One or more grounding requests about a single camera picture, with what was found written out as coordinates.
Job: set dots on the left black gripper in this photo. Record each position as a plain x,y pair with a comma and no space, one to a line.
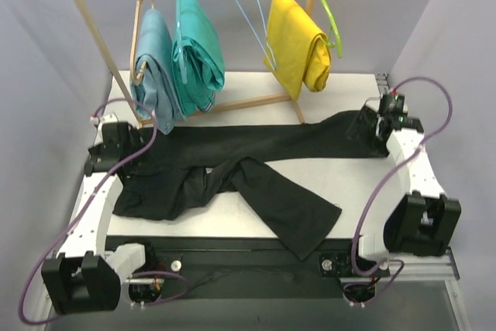
107,149

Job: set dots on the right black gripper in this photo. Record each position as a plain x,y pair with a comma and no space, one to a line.
366,126

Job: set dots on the black denim trousers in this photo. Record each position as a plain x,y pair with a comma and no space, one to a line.
186,168

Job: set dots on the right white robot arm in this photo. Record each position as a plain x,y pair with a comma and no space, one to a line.
423,221

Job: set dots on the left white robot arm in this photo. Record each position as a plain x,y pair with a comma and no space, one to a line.
83,276

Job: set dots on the wooden hanger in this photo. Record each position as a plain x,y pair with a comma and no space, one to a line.
136,73

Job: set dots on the light blue trousers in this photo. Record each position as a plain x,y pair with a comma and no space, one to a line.
157,89

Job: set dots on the teal plastic hanger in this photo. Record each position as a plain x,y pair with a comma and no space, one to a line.
179,42

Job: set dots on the yellow trousers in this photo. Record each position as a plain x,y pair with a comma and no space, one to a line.
297,53

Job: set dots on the teal trousers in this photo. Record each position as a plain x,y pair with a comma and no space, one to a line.
203,58

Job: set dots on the aluminium frame rail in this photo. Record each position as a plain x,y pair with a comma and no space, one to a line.
443,268

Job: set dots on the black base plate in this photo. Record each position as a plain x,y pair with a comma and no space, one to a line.
245,269

